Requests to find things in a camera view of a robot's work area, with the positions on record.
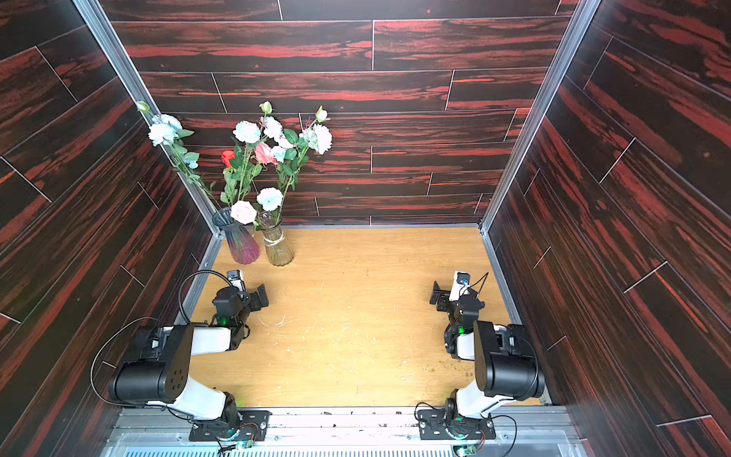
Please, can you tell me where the clear glass vase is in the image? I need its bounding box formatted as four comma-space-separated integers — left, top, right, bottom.
257, 209, 294, 267

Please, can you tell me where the light blue carnation stem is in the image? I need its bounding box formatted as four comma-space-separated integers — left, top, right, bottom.
256, 188, 284, 230

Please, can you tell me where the blue white flower spray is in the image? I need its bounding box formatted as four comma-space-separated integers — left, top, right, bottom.
272, 106, 333, 197

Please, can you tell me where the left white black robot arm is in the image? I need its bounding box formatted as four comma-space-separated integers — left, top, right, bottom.
109, 285, 270, 428

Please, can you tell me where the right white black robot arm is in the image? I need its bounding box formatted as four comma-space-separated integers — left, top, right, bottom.
429, 272, 546, 423

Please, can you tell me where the purple glass vase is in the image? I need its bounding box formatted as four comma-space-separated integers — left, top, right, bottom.
212, 208, 260, 265

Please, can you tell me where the pale pink carnation drooping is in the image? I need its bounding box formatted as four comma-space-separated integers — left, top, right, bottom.
230, 200, 258, 225

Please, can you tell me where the red pink white rose bouquet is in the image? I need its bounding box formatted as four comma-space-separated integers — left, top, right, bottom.
220, 101, 284, 208

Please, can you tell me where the white flower spray far left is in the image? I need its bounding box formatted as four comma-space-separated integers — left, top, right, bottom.
134, 100, 220, 209

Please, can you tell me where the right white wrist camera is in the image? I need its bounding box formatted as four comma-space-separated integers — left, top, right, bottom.
449, 270, 470, 302

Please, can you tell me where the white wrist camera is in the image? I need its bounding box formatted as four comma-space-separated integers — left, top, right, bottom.
449, 270, 470, 302
227, 270, 247, 294

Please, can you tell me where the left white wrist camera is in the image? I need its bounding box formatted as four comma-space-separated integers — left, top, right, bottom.
227, 270, 247, 294

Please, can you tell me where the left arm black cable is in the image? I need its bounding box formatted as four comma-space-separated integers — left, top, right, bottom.
89, 268, 235, 407

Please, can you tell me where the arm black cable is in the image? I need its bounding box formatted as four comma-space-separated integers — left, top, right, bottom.
413, 271, 541, 457
89, 268, 235, 407

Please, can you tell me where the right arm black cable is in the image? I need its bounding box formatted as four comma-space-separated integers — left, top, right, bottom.
413, 271, 541, 457

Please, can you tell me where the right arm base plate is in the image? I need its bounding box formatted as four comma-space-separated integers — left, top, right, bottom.
414, 406, 496, 441

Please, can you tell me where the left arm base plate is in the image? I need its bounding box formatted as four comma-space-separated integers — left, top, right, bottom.
188, 409, 271, 444

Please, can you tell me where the aluminium front rail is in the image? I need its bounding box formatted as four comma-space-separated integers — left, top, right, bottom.
101, 407, 589, 456

